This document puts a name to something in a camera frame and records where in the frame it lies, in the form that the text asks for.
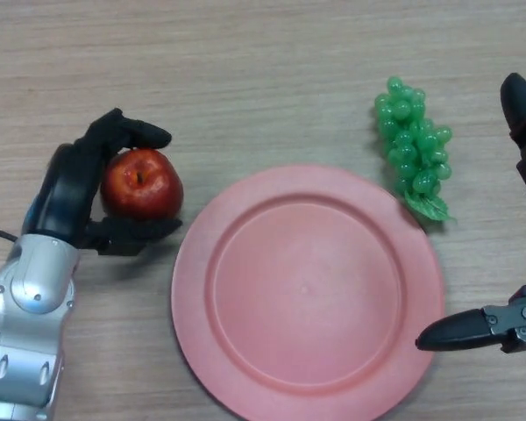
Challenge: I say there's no red apple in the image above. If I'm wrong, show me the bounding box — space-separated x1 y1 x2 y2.
100 148 184 220

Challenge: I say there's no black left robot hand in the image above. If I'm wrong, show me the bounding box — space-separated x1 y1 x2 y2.
21 108 184 258

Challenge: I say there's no pink round plate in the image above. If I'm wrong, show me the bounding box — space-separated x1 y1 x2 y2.
171 165 446 421

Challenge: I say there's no green grape bunch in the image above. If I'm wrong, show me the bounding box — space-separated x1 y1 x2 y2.
373 75 458 222

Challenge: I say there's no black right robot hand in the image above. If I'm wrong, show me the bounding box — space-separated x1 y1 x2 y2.
414 15 526 354

